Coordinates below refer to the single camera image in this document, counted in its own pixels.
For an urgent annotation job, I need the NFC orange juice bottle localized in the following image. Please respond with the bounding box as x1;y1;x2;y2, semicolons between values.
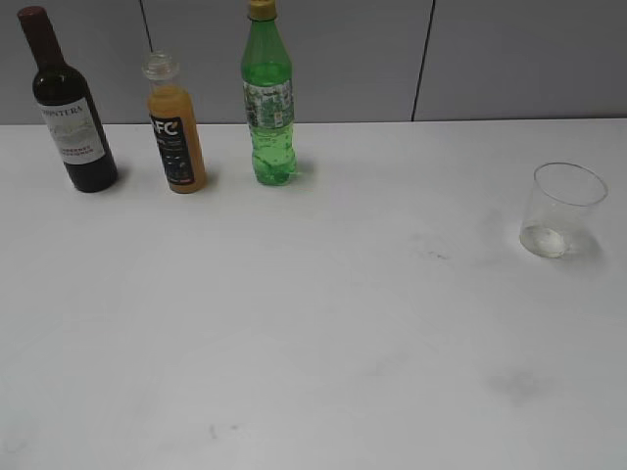
142;51;207;194

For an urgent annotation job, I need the dark red wine bottle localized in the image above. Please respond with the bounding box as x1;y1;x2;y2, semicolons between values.
17;6;119;193

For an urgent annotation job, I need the transparent plastic cup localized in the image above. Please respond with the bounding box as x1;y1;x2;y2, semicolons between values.
519;162;608;259

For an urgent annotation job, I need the green plastic soda bottle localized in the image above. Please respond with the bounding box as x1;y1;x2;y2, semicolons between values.
240;1;297;186

